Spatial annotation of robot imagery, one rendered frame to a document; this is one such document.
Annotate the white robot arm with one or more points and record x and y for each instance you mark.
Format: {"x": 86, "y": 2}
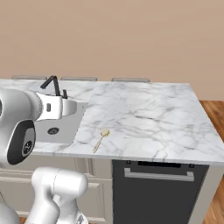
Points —
{"x": 17, "y": 108}

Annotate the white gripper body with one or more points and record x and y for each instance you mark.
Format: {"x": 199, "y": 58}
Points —
{"x": 68, "y": 106}

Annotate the grey stool seat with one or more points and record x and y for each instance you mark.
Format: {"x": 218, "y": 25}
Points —
{"x": 130, "y": 79}
{"x": 29, "y": 77}
{"x": 78, "y": 78}

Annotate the dark grey dishwasher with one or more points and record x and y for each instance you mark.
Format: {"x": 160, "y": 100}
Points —
{"x": 151, "y": 201}

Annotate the grey sink basin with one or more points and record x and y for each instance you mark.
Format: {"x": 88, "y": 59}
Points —
{"x": 62, "y": 127}

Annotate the black sink tap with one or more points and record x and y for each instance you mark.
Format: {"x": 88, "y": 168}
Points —
{"x": 54, "y": 83}

